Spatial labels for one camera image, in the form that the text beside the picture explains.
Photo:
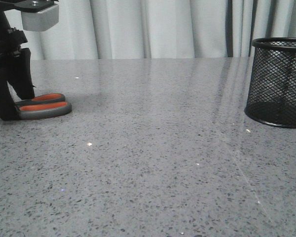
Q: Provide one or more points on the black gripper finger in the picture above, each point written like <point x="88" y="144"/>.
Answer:
<point x="20" y="74"/>
<point x="7" y="106"/>

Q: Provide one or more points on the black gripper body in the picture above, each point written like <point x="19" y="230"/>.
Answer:
<point x="11" y="39"/>

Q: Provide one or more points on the grey orange handled scissors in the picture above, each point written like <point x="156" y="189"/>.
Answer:
<point x="44" y="106"/>

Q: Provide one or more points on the black mesh pen bucket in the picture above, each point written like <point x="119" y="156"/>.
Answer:
<point x="272" y="92"/>

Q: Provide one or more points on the grey curtain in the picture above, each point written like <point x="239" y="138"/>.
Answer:
<point x="134" y="29"/>

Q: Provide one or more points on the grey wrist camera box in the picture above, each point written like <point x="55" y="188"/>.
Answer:
<point x="42" y="20"/>

